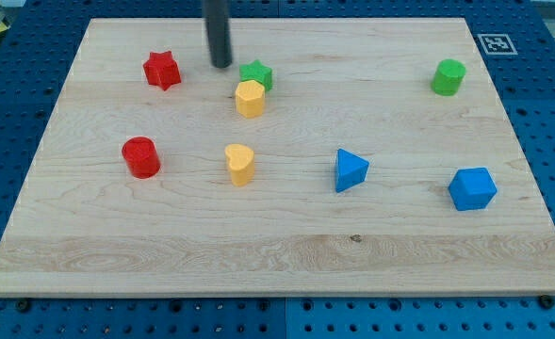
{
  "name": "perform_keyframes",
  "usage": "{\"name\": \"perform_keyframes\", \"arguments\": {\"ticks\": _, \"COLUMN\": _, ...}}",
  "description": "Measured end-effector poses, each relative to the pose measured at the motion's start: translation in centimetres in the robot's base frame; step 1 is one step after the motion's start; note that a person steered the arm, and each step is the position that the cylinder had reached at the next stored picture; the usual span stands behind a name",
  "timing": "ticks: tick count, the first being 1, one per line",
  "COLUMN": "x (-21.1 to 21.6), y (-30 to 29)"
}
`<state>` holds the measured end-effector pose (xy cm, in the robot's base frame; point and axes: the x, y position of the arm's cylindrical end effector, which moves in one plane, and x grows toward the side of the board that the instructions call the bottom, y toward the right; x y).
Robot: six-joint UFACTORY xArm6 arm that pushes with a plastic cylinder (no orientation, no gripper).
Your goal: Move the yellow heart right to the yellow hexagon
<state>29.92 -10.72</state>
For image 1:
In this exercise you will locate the blue cube block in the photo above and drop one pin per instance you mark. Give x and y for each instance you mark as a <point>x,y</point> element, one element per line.
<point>472,189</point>

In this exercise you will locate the green cylinder block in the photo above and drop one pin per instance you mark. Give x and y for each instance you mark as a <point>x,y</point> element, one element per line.
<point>448,77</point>

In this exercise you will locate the green star block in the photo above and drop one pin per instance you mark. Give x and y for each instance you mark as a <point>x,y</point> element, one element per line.
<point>258,72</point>

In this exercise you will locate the blue triangle block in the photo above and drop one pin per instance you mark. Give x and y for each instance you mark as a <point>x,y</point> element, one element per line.
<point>350,170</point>

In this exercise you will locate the white fiducial marker tag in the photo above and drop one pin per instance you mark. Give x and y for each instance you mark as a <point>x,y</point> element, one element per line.
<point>497,44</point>

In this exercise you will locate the yellow hexagon block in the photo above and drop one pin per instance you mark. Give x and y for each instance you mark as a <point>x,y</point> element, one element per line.
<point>250,99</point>

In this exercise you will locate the red star block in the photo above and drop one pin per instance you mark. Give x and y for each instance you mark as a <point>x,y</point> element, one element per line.
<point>161,70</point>

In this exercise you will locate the red cylinder block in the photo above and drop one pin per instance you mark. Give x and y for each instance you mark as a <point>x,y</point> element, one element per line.
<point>141,157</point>

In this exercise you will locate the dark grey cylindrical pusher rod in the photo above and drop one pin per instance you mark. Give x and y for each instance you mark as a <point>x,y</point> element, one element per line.
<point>216,20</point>

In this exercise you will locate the light wooden board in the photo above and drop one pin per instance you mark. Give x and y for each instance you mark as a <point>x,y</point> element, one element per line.
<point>84,227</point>

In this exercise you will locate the yellow heart block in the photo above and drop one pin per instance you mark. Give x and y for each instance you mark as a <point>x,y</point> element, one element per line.
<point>240,163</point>

